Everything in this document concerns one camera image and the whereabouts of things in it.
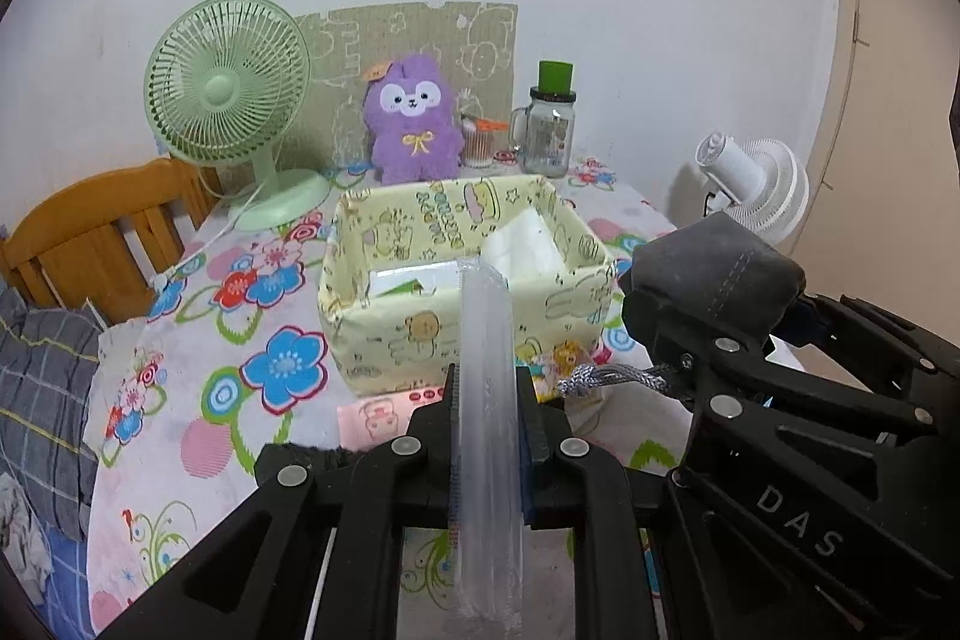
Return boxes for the floral tablecloth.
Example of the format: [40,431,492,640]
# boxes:
[86,158,690,638]

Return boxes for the pink cartoon card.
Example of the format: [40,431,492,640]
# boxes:
[337,383,444,452]

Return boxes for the grey plaid cloth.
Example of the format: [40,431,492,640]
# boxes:
[2,287,101,542]

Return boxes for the yellow cartoon fabric storage box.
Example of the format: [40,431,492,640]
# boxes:
[317,175,617,396]

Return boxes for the toothpick holder with orange top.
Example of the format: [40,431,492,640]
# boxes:
[460,113,509,169]

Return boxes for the green desk fan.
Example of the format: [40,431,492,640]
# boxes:
[143,0,331,230]

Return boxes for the cardboard sheet with cartoon drawings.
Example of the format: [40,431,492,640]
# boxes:
[280,2,519,169]

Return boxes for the clear plastic packet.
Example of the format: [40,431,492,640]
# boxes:
[451,260,523,638]

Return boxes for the dark grey drawstring pouch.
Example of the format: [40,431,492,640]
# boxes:
[558,214,805,399]

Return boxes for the wooden chair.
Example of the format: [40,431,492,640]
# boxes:
[2,158,218,321]

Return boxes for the purple plush toy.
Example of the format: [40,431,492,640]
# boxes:
[363,53,464,185]

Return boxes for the white small fan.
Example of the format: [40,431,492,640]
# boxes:
[695,131,811,245]

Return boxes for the glass jar with green lid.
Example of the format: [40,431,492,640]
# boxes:
[509,60,576,179]

